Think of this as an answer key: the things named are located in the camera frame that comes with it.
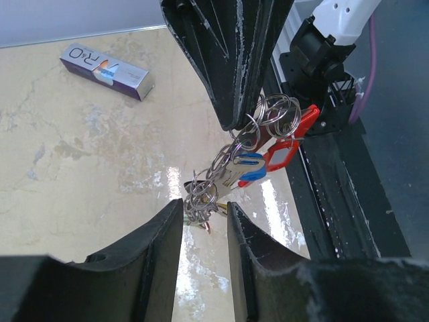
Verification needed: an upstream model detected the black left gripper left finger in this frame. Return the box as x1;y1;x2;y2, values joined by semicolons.
1;199;183;321

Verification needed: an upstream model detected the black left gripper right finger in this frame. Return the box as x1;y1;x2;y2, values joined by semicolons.
227;203;428;321

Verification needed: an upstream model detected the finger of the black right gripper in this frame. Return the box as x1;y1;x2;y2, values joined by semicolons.
160;1;238;131
231;1;294;129

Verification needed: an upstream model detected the key bunch with red carabiner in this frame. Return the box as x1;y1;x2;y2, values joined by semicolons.
184;94;320;231

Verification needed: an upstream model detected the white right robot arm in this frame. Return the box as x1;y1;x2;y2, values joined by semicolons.
160;1;378;131

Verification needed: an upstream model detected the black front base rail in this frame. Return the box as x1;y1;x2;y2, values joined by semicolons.
264;56;413;261

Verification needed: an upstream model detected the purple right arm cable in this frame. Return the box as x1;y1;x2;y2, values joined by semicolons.
347;13;377;125

